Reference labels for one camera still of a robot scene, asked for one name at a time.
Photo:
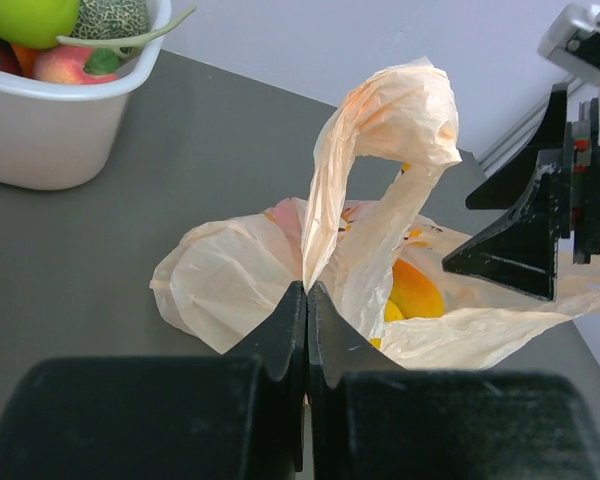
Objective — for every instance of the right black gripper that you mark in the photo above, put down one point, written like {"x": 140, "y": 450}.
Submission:
{"x": 519, "y": 251}

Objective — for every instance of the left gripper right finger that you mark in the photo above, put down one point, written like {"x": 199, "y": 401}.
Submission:
{"x": 335, "y": 348}

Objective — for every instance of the orange yellow mango in bag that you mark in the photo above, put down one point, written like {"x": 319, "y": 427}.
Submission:
{"x": 413, "y": 295}

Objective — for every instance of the white plastic fruit basket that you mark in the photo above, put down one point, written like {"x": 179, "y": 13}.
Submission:
{"x": 57, "y": 136}

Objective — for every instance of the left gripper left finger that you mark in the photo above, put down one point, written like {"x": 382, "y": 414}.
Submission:
{"x": 274, "y": 429}

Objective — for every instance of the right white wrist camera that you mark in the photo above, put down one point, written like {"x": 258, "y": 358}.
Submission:
{"x": 572, "y": 42}

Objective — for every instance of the pink peach with leaf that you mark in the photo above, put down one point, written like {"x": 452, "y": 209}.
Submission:
{"x": 74, "y": 65}

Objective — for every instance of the translucent orange plastic bag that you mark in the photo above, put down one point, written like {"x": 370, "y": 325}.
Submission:
{"x": 377, "y": 159}

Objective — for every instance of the green apple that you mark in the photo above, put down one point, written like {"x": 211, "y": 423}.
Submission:
{"x": 36, "y": 24}

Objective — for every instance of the orange fruit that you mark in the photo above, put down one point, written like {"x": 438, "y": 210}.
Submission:
{"x": 27, "y": 58}

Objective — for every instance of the green cantaloupe melon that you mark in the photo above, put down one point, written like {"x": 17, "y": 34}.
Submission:
{"x": 111, "y": 19}

